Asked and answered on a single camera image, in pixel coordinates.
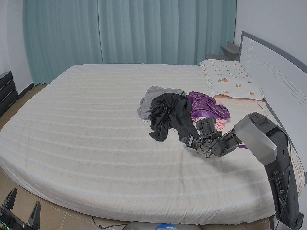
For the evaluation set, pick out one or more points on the purple garment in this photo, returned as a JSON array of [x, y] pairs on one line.
[[203, 104]]

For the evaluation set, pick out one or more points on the grey garment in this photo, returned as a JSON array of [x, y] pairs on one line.
[[148, 97]]

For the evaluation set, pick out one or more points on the white printed pillow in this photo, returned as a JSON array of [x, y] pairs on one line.
[[230, 78]]

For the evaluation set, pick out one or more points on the black T-shirt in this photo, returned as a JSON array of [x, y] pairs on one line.
[[168, 114]]

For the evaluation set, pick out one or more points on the black chest of drawers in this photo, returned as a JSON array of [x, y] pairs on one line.
[[7, 92]]

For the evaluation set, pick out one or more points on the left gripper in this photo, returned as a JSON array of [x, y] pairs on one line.
[[12, 220]]

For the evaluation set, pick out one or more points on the blue-green curtain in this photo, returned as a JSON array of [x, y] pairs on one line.
[[168, 23], [62, 32]]

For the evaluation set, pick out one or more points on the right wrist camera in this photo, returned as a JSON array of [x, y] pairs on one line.
[[207, 126]]

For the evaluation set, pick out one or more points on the pink garment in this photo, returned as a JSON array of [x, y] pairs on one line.
[[220, 123]]

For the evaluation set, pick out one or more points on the bed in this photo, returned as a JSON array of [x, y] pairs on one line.
[[96, 128]]

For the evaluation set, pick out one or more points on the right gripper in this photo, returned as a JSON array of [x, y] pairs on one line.
[[191, 141]]

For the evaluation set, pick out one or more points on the grey bedside table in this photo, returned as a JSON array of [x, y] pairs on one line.
[[225, 53]]

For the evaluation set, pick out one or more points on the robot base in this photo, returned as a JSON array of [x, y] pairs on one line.
[[148, 226]]

